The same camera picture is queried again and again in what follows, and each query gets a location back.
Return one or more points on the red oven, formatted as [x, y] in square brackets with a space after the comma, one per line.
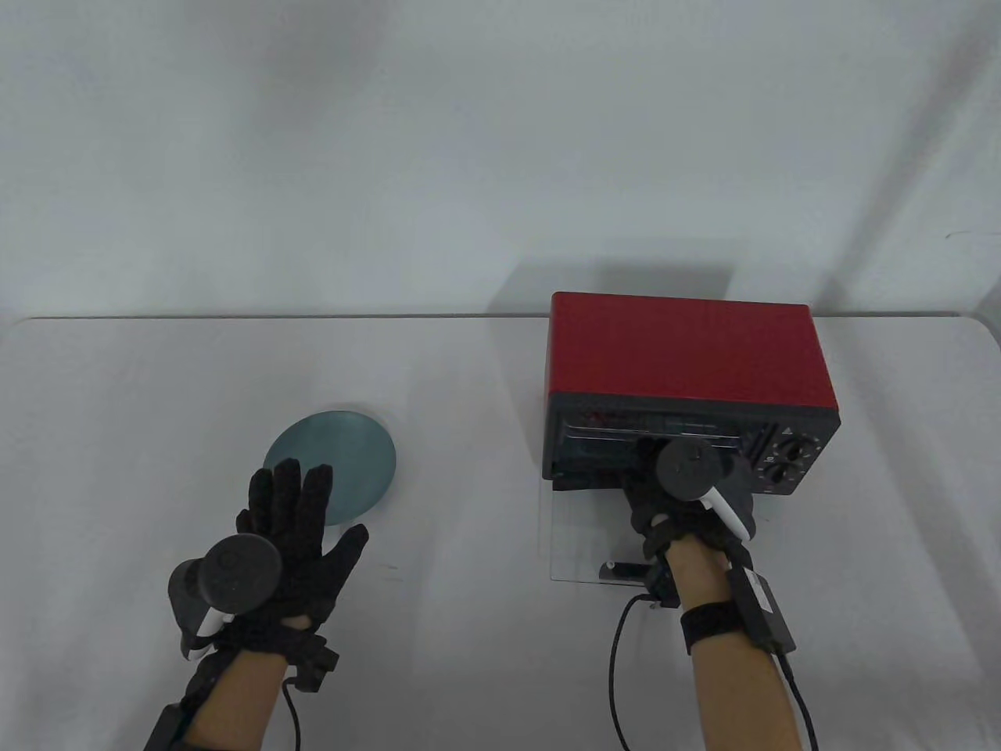
[688, 352]

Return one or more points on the black box with white label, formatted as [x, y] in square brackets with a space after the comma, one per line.
[762, 610]

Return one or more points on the black hand tracker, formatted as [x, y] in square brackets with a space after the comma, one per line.
[235, 571]
[688, 468]

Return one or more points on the teal plate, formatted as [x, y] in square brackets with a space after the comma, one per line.
[344, 446]

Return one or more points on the person's left hand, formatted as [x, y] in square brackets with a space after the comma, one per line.
[305, 532]

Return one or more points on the person's right hand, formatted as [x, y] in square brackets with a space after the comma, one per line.
[649, 501]

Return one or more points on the black wrist sensor module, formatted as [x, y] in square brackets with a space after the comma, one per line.
[313, 665]

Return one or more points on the person's left forearm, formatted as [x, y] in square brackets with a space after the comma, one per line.
[242, 700]

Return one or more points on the person's right forearm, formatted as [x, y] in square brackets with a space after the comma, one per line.
[731, 688]

